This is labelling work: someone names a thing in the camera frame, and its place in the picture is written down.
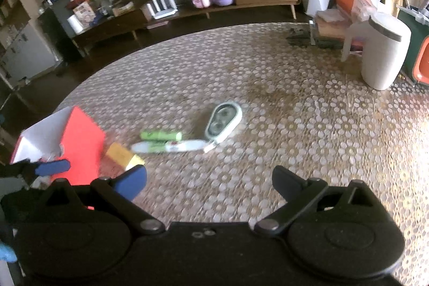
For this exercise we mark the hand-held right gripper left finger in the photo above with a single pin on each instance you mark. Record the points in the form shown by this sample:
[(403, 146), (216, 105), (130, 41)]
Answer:
[(132, 183)]

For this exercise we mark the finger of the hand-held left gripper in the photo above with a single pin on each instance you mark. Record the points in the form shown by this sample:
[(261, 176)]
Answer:
[(52, 167)]

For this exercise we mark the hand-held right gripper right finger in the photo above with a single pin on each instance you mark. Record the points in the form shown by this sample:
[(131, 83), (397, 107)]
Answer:
[(288, 185)]

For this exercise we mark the yellow orange small box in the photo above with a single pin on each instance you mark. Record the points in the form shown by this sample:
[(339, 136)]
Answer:
[(120, 153)]

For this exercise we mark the red and white cardboard box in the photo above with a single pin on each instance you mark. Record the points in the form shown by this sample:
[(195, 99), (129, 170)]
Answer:
[(80, 145)]

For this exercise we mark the white tube green label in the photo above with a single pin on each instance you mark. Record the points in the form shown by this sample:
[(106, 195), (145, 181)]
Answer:
[(157, 147)]

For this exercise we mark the person's left hand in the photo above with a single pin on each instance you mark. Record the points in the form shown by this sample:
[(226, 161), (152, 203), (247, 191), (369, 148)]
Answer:
[(6, 252)]

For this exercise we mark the patterned tablecloth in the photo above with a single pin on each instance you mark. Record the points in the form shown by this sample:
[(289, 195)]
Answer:
[(301, 125)]

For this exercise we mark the black tall cabinet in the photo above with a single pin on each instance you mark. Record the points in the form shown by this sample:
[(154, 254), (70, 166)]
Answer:
[(58, 34)]

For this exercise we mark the white cupboard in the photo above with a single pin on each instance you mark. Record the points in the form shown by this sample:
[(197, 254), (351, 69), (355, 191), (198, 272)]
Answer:
[(20, 38)]

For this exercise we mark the paper towel roll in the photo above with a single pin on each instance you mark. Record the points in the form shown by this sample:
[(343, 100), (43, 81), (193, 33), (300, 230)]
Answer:
[(75, 24)]

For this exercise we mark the dark flat item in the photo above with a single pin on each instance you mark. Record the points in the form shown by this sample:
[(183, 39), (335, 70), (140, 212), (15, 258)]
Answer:
[(300, 36)]

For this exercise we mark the printed snack bag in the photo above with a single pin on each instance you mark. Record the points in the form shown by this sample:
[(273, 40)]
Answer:
[(83, 13)]

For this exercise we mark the white pitcher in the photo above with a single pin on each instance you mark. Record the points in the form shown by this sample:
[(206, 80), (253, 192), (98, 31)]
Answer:
[(382, 54)]

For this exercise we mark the clear plastic pile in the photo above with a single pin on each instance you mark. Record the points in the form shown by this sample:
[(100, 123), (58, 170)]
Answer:
[(335, 26)]

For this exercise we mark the red tissue box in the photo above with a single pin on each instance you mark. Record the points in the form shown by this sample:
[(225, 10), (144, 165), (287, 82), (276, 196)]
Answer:
[(78, 1)]

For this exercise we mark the small cardboard box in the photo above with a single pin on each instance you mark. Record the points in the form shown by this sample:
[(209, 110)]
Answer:
[(122, 8)]

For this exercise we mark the white router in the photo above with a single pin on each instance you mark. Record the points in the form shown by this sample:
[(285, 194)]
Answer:
[(161, 9)]

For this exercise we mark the orange and green bin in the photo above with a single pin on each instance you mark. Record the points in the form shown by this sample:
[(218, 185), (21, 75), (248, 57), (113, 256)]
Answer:
[(419, 48)]

